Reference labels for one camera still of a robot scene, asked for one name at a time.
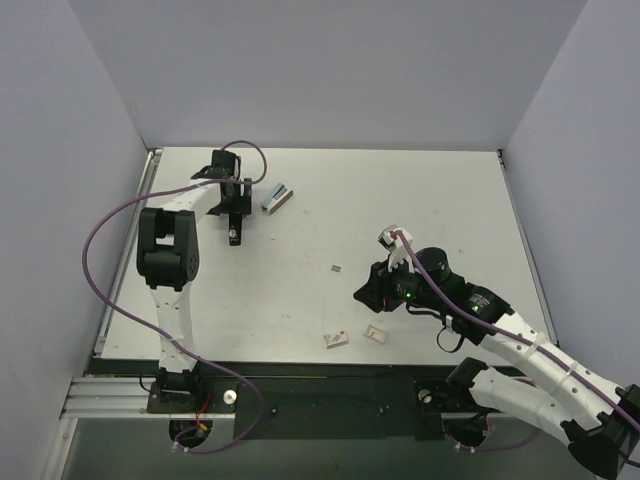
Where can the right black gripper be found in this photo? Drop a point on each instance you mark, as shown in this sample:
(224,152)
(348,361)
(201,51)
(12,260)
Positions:
(382,286)

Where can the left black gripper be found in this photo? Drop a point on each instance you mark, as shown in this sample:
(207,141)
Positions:
(235,206)

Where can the blue and white stapler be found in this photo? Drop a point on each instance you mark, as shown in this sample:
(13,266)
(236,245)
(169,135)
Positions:
(276,198)

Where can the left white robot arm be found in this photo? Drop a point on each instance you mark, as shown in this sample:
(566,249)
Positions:
(168,259)

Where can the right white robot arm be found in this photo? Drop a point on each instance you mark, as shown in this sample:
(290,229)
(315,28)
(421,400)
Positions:
(596,419)

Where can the open white staple box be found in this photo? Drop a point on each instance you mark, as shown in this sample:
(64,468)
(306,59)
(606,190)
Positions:
(378,335)

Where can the staple box with red dot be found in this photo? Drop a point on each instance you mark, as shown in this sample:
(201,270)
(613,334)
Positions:
(336,339)

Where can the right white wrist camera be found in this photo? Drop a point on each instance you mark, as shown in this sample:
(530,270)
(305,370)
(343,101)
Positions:
(395,241)

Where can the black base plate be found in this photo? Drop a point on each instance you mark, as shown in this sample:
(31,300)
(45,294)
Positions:
(320,402)

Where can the aluminium frame rail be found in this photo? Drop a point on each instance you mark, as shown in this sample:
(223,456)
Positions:
(121,394)

